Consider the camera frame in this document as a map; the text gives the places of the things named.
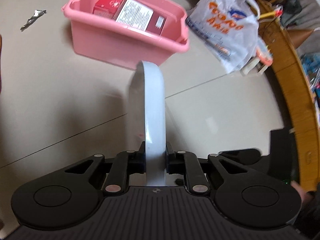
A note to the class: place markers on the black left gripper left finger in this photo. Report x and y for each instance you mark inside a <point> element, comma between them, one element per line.
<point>123,166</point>

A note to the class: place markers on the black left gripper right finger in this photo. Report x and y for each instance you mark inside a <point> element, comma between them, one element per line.
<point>187,164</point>

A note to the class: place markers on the maroon cardboard box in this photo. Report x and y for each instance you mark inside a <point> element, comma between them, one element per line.
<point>137,15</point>

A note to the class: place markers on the pink plastic storage bin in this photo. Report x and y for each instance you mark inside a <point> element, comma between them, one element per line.
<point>115,43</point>

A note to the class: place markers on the wooden furniture edge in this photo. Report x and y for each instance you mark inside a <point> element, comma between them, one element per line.
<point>297,93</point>

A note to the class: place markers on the white printed plastic bag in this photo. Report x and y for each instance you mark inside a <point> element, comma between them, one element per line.
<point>229,28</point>

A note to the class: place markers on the red small box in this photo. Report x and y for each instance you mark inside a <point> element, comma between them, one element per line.
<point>107,8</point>

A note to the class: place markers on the silver foil wrapper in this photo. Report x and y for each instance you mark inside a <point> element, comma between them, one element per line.
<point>37,14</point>

